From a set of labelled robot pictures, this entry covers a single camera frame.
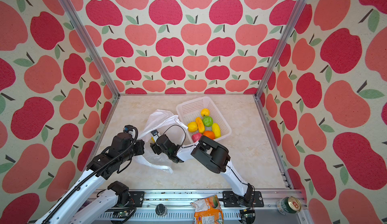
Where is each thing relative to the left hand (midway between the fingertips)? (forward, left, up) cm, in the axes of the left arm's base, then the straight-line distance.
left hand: (147, 143), depth 77 cm
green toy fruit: (+20, -34, -9) cm, 40 cm away
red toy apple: (+8, -26, -9) cm, 29 cm away
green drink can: (-28, -65, -5) cm, 71 cm away
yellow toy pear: (+16, -24, -10) cm, 30 cm away
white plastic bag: (+8, -11, +5) cm, 15 cm away
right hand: (+9, -2, -12) cm, 15 cm away
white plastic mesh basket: (+31, -21, -13) cm, 40 cm away
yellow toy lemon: (+14, -39, -11) cm, 43 cm away
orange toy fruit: (+11, -34, -9) cm, 37 cm away
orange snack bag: (-28, -30, -12) cm, 43 cm away
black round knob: (-29, -10, -5) cm, 31 cm away
